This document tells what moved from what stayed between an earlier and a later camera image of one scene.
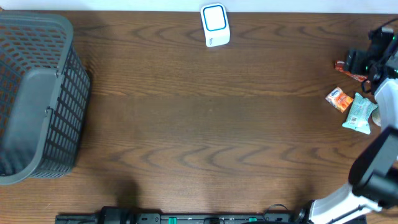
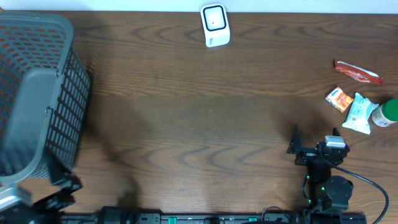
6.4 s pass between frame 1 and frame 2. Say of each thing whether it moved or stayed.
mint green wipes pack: stayed
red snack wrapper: stayed
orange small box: stayed
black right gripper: moved
